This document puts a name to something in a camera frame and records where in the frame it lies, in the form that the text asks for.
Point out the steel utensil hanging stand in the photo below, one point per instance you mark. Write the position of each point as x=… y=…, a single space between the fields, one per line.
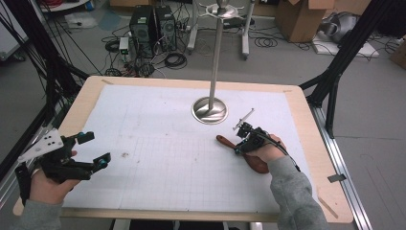
x=210 y=111

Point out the black frame strut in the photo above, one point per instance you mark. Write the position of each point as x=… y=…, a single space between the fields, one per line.
x=344 y=54

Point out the brown wooden spoon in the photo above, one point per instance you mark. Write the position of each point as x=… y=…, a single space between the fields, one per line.
x=258 y=166

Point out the white stand leg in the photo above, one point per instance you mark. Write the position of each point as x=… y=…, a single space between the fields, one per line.
x=245 y=41
x=192 y=32

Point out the aluminium rail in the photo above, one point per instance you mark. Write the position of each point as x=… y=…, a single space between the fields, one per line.
x=349 y=198

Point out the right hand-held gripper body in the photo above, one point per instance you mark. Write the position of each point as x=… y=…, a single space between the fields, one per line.
x=257 y=139

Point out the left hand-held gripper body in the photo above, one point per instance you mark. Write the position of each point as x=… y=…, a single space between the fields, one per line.
x=43 y=145

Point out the open cardboard box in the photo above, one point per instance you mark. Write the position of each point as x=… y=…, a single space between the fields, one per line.
x=300 y=19

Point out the white grid paper mat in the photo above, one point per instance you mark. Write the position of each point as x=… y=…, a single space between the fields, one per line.
x=153 y=172

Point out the small white power box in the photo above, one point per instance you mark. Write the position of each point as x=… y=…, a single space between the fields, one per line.
x=124 y=45

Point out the clear plastic bag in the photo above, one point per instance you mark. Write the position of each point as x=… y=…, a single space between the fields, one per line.
x=81 y=20

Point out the black computer tower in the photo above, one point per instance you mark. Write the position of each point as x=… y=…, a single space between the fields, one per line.
x=142 y=30
x=166 y=28

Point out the white foam board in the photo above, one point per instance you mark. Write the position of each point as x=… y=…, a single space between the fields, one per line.
x=357 y=50

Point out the small metal bracket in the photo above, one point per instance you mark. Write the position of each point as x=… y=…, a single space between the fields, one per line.
x=336 y=178

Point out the person's left hand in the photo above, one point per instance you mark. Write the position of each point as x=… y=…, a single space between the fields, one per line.
x=48 y=191

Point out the person's right hand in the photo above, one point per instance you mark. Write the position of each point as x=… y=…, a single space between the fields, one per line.
x=271 y=151

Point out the grey rounded appliance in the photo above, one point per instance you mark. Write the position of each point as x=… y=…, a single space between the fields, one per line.
x=340 y=27

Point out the brown cardboard box corner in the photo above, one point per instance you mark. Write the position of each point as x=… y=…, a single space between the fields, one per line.
x=399 y=56

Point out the tan tape strip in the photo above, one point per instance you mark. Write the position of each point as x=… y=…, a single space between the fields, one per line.
x=327 y=206

